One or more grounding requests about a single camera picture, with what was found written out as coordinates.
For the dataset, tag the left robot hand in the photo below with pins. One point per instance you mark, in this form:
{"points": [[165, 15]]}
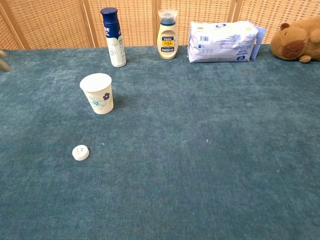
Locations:
{"points": [[3, 64]]}

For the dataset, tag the floral white paper cup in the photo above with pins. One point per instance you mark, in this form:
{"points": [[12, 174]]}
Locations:
{"points": [[100, 100]]}

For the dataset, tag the blue capped white bottle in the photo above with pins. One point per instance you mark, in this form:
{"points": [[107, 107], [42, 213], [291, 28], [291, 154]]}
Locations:
{"points": [[115, 42]]}

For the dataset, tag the white bottle cap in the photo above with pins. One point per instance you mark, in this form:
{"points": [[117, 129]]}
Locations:
{"points": [[80, 152]]}

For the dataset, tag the cream squeeze sauce bottle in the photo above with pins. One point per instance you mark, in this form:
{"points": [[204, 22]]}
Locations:
{"points": [[167, 45]]}

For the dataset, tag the woven rattan folding screen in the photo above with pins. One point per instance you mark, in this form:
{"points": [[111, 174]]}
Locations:
{"points": [[50, 22]]}

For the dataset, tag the blue table cloth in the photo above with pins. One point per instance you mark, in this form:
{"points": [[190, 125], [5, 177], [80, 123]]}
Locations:
{"points": [[187, 150]]}

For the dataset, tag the white tissue pack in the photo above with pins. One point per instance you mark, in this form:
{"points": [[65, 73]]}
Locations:
{"points": [[220, 42]]}

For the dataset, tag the brown capybara plush toy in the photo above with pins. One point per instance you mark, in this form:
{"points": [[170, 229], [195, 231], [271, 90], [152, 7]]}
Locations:
{"points": [[295, 40]]}

